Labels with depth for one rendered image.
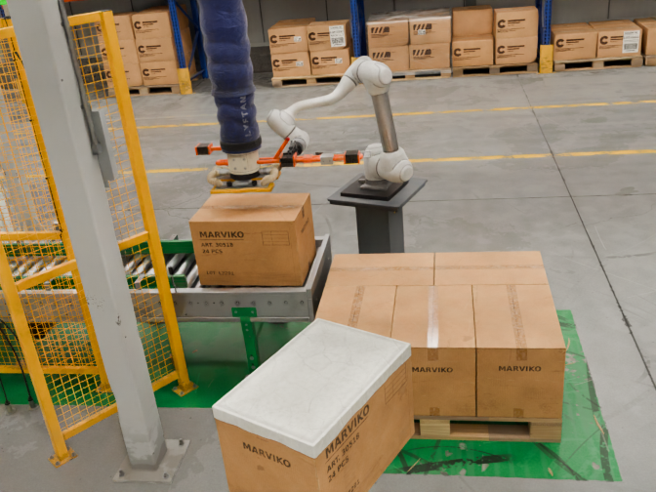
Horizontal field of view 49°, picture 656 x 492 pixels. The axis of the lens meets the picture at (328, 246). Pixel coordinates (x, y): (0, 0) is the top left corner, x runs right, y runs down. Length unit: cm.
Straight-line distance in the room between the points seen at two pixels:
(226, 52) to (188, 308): 141
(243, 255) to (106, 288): 100
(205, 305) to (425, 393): 131
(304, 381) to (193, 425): 167
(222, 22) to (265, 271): 133
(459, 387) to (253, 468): 139
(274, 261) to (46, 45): 170
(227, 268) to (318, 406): 187
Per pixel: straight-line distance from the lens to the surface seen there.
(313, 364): 250
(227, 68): 375
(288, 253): 390
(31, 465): 412
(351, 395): 234
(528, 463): 363
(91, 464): 397
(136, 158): 366
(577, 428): 386
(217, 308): 402
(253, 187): 389
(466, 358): 343
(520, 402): 359
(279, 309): 393
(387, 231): 465
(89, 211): 309
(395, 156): 437
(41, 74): 298
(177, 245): 457
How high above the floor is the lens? 243
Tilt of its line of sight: 25 degrees down
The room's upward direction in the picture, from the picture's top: 6 degrees counter-clockwise
